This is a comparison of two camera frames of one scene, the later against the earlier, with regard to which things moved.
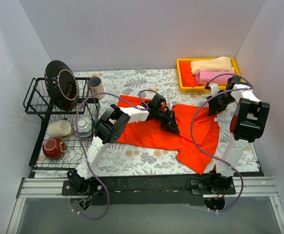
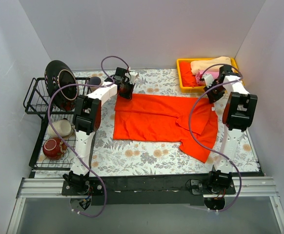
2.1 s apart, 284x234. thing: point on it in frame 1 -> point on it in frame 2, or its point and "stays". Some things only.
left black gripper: (169, 119) -> (126, 90)
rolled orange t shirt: (188, 79) stays
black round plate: (61, 85) stays
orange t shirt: (197, 144) stays
